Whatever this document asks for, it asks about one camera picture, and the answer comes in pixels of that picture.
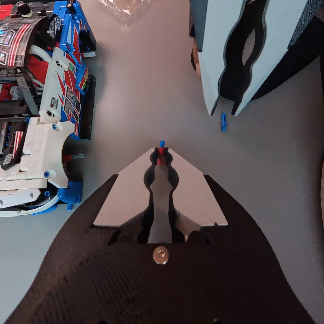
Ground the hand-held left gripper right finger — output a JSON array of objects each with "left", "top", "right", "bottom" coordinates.
[{"left": 163, "top": 148, "right": 229, "bottom": 239}]

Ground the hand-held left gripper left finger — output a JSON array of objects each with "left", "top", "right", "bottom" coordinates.
[{"left": 93, "top": 148, "right": 159, "bottom": 238}]

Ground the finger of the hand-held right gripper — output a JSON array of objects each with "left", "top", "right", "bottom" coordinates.
[
  {"left": 231, "top": 0, "right": 308, "bottom": 117},
  {"left": 201, "top": 0, "right": 250, "bottom": 116}
]

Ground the red brick connector piece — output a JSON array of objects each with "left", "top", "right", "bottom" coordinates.
[{"left": 157, "top": 140, "right": 166, "bottom": 165}]

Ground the brick-built race car model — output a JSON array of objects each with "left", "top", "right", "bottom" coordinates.
[{"left": 0, "top": 0, "right": 97, "bottom": 218}]

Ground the person's right hand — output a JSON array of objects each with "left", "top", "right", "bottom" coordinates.
[{"left": 191, "top": 38, "right": 203, "bottom": 77}]

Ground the black office chair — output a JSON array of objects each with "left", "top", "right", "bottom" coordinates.
[{"left": 251, "top": 14, "right": 324, "bottom": 102}]

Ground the clear plastic bag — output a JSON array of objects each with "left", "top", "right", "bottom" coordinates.
[{"left": 97, "top": 0, "right": 158, "bottom": 26}]

